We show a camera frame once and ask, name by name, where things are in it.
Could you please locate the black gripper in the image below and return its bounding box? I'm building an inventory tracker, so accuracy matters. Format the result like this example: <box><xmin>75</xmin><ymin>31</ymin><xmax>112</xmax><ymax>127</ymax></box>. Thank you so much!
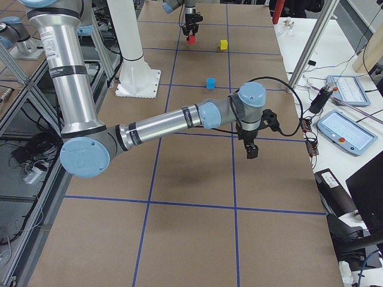
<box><xmin>183</xmin><ymin>7</ymin><xmax>203</xmax><ymax>37</ymax></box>
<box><xmin>236</xmin><ymin>121</ymin><xmax>260</xmax><ymax>159</ymax></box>

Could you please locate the red cube block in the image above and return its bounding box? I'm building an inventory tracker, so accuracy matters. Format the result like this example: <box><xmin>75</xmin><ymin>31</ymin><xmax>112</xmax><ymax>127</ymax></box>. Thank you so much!
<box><xmin>186</xmin><ymin>35</ymin><xmax>196</xmax><ymax>45</ymax></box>

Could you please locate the blue cube block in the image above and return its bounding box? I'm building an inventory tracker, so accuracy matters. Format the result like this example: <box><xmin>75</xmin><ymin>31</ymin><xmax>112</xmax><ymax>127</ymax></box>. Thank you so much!
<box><xmin>206</xmin><ymin>78</ymin><xmax>215</xmax><ymax>90</ymax></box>

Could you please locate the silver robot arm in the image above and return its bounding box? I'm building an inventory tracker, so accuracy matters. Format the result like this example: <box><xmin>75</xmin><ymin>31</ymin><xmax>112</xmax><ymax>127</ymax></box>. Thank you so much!
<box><xmin>1</xmin><ymin>1</ymin><xmax>203</xmax><ymax>57</ymax></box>
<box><xmin>23</xmin><ymin>1</ymin><xmax>266</xmax><ymax>178</ymax></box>

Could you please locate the yellow cube block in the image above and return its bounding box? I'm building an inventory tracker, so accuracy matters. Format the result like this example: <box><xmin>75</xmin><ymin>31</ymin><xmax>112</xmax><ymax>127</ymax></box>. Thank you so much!
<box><xmin>220</xmin><ymin>39</ymin><xmax>228</xmax><ymax>51</ymax></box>

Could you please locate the orange circuit board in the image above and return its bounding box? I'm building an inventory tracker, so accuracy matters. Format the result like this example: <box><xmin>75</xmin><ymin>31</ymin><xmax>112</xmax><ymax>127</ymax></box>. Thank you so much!
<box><xmin>300</xmin><ymin>117</ymin><xmax>319</xmax><ymax>158</ymax></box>

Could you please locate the red cylinder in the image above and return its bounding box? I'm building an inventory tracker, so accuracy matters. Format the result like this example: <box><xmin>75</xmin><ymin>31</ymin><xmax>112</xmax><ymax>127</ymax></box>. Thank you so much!
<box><xmin>272</xmin><ymin>0</ymin><xmax>285</xmax><ymax>25</ymax></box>

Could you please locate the near teach pendant tablet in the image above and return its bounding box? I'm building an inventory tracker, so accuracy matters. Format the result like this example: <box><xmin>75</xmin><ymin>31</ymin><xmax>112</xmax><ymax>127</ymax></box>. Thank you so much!
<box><xmin>317</xmin><ymin>110</ymin><xmax>378</xmax><ymax>156</ymax></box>

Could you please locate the teach pendant tablet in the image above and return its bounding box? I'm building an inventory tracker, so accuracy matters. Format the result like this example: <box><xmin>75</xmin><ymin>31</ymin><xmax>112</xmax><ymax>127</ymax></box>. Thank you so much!
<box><xmin>317</xmin><ymin>110</ymin><xmax>378</xmax><ymax>156</ymax></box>
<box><xmin>327</xmin><ymin>75</ymin><xmax>371</xmax><ymax>107</ymax></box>

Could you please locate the black water bottle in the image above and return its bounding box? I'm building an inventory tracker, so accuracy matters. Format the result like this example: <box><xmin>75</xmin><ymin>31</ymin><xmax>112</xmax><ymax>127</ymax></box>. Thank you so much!
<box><xmin>309</xmin><ymin>82</ymin><xmax>335</xmax><ymax>114</ymax></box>

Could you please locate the black box device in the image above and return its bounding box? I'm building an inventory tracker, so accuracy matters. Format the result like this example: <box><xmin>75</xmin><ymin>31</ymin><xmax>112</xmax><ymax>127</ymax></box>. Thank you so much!
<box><xmin>314</xmin><ymin>169</ymin><xmax>357</xmax><ymax>217</ymax></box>

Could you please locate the far teach pendant tablet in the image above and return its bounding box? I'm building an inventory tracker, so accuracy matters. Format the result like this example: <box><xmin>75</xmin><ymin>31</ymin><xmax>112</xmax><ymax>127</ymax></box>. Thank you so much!
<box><xmin>327</xmin><ymin>75</ymin><xmax>371</xmax><ymax>107</ymax></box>

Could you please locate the black monitor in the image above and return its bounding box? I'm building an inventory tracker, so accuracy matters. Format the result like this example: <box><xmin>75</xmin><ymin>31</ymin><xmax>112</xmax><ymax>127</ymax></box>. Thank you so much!
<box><xmin>346</xmin><ymin>152</ymin><xmax>382</xmax><ymax>234</ymax></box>

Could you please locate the white power adapter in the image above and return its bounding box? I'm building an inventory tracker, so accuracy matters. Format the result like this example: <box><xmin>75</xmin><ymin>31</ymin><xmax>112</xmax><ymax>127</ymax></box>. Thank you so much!
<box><xmin>23</xmin><ymin>167</ymin><xmax>42</xmax><ymax>184</ymax></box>

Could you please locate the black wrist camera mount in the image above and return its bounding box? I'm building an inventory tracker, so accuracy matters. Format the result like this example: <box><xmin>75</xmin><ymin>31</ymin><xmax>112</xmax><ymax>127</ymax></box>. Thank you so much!
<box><xmin>259</xmin><ymin>109</ymin><xmax>280</xmax><ymax>132</ymax></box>

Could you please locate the white camera mast pedestal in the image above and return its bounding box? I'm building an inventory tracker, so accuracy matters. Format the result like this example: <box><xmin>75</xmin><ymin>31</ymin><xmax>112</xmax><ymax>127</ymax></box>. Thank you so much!
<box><xmin>107</xmin><ymin>0</ymin><xmax>161</xmax><ymax>99</ymax></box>

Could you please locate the aluminium frame post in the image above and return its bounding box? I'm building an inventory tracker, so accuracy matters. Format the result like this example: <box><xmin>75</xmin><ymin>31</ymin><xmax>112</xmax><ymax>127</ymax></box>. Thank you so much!
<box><xmin>289</xmin><ymin>0</ymin><xmax>339</xmax><ymax>88</ymax></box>

